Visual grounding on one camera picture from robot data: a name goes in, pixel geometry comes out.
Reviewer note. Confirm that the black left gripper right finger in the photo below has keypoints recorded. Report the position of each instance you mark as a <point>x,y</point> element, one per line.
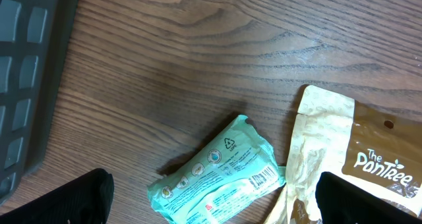
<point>341,202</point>

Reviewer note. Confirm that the green flushable wipes pack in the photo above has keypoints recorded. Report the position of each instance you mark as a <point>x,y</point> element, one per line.
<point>233,170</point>

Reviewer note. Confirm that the brown mixed nuts bag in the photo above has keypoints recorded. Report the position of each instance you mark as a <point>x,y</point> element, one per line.
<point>337,136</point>

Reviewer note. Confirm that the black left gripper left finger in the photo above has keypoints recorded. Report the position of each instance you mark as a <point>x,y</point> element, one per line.
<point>85,200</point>

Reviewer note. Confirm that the dark grey plastic basket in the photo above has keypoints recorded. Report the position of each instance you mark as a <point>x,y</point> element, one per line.
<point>34,41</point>

